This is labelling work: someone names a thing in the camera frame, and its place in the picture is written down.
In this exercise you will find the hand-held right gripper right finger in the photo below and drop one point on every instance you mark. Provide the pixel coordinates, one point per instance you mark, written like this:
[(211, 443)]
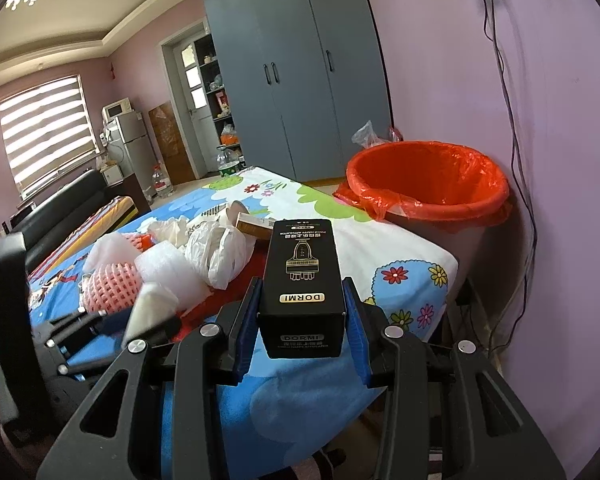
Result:
[(357, 350)]

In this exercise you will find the cartoon printed blanket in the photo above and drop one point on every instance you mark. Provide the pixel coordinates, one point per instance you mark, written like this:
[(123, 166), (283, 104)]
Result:
[(405, 265)]

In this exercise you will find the grey blue wardrobe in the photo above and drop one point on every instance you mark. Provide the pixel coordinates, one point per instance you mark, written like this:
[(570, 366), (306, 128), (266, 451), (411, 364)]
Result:
[(305, 85)]

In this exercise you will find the small white box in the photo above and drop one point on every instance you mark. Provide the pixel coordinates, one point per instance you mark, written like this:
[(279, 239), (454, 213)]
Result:
[(112, 174)]

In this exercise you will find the dark open shelf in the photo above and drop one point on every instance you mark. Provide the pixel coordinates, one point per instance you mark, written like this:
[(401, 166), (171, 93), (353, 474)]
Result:
[(220, 95)]

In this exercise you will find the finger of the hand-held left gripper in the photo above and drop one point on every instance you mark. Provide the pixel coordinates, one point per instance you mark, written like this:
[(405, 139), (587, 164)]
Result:
[(87, 360), (80, 321)]

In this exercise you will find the red capped water bottle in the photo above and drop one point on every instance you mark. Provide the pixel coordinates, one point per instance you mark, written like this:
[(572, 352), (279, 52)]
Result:
[(161, 180)]

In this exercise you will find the clear plastic bag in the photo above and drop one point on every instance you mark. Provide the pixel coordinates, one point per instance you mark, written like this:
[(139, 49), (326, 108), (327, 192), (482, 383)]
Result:
[(365, 135)]

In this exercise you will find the trash bin with red liner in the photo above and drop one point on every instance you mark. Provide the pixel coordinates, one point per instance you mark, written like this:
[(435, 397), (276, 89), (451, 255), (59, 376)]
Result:
[(425, 185)]

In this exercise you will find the silver fridge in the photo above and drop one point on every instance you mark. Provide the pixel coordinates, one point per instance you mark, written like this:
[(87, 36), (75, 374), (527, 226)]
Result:
[(132, 145)]

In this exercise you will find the bubble wrap sheet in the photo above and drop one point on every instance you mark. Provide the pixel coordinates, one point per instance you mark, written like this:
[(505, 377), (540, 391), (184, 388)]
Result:
[(172, 275)]

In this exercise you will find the crumpled white plastic wrap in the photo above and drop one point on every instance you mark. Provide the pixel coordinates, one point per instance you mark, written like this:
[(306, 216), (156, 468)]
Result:
[(170, 232)]

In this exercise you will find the white plastic bag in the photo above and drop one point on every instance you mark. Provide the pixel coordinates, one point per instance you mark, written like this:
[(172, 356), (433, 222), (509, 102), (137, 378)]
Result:
[(220, 255)]

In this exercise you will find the brown cardboard box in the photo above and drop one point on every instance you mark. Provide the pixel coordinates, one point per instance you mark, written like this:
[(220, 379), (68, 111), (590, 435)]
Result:
[(254, 226)]

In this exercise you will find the striped sofa cushion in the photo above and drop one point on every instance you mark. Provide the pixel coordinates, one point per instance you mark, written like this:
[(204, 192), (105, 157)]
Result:
[(87, 222)]

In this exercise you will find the brown board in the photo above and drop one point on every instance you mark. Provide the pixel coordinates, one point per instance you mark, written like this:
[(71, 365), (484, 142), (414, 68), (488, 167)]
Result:
[(169, 145)]

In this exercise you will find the white microwave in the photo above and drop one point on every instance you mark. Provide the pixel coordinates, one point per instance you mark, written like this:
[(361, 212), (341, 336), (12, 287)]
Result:
[(116, 109)]

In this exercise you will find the grey framed door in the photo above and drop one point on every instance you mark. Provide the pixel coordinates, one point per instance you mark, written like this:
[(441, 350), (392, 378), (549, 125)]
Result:
[(192, 110)]

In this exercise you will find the small pink foam net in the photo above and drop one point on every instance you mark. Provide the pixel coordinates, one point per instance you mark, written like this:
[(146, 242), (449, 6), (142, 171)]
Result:
[(141, 242)]

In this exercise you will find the pink foam fruit net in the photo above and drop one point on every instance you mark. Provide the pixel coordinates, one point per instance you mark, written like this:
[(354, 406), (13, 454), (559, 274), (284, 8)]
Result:
[(112, 285)]

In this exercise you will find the green label water bottle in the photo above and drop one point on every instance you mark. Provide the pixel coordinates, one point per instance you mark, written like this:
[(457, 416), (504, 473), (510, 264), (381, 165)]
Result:
[(226, 162)]

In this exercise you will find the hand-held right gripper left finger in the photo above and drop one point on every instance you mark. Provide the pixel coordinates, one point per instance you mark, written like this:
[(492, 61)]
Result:
[(245, 340)]

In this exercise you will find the paper roll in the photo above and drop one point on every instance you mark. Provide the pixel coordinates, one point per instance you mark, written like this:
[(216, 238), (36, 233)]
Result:
[(236, 212)]

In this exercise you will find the black carton box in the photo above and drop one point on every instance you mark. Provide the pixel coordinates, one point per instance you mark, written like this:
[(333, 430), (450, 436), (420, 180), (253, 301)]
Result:
[(302, 280)]

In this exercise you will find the striped window blind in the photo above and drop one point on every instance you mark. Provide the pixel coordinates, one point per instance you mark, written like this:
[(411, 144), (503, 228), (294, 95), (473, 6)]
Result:
[(47, 135)]

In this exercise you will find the black sofa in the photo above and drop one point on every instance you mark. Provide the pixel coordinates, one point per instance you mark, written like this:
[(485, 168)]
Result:
[(55, 207)]

